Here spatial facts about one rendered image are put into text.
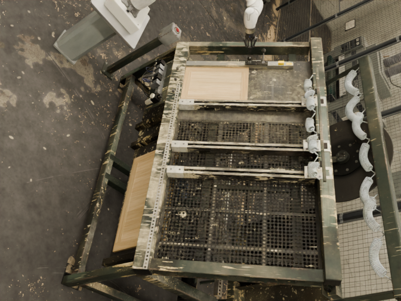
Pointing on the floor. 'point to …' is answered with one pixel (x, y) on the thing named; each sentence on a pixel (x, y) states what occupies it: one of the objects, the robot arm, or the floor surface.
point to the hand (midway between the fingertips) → (249, 49)
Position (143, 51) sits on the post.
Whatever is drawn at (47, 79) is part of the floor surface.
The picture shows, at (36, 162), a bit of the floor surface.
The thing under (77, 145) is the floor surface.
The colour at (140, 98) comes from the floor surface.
